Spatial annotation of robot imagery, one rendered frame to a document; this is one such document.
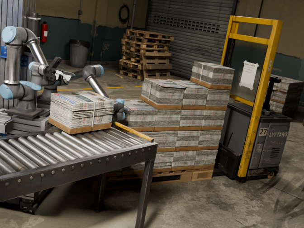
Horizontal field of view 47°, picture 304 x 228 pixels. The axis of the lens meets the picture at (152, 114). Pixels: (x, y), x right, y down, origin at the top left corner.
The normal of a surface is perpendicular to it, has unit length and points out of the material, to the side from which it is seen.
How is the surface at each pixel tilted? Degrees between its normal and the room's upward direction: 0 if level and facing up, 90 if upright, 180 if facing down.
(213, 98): 90
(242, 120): 90
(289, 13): 90
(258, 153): 90
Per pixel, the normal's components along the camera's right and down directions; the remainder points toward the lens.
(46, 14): 0.72, 0.29
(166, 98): 0.45, 0.30
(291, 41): -0.68, 0.09
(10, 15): -0.11, 0.25
